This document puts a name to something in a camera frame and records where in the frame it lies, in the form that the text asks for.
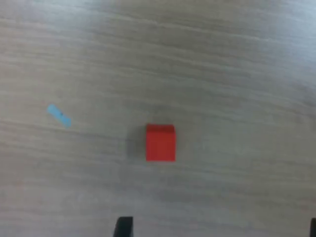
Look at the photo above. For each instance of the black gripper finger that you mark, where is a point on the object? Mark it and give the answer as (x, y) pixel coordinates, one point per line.
(124, 228)
(313, 229)

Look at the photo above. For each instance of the red cube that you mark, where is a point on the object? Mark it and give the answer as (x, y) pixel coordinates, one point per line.
(160, 145)

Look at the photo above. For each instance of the light blue tape piece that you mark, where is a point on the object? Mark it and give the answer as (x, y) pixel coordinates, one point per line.
(58, 115)

